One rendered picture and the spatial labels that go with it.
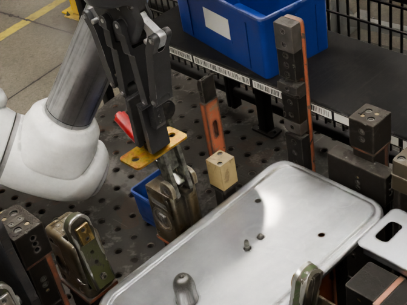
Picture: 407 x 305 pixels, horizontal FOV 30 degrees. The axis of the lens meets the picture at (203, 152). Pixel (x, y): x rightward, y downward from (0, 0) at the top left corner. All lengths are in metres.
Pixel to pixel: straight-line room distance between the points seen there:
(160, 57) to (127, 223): 0.91
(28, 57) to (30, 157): 2.43
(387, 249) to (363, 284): 0.06
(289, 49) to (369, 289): 0.43
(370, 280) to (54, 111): 0.73
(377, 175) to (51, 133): 0.65
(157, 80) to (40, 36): 3.33
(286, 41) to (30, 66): 2.70
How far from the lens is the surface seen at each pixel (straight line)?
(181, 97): 2.06
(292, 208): 1.21
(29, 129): 1.56
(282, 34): 1.30
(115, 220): 1.71
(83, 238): 1.12
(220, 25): 1.52
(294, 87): 1.34
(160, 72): 0.83
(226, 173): 1.22
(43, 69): 3.83
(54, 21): 4.27
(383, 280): 1.13
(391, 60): 1.49
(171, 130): 0.96
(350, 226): 1.18
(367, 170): 1.27
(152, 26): 0.81
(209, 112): 1.20
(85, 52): 1.44
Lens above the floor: 1.81
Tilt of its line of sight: 37 degrees down
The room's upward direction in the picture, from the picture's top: 11 degrees counter-clockwise
